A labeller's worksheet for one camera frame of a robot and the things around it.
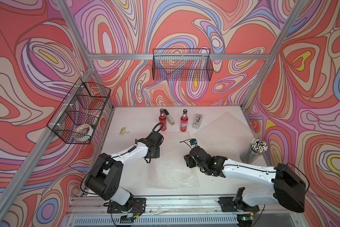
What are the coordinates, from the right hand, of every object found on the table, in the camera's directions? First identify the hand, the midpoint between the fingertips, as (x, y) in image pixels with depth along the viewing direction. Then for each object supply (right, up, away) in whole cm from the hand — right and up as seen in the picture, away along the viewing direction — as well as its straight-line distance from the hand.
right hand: (189, 159), depth 83 cm
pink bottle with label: (-2, +23, +12) cm, 26 cm away
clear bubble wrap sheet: (-13, -8, +3) cm, 15 cm away
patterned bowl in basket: (-56, +17, -11) cm, 60 cm away
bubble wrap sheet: (+28, +12, +18) cm, 35 cm away
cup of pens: (+36, +9, -7) cm, 38 cm away
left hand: (-21, +1, +7) cm, 22 cm away
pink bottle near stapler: (-16, +24, +12) cm, 32 cm away
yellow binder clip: (-47, +15, +19) cm, 53 cm away
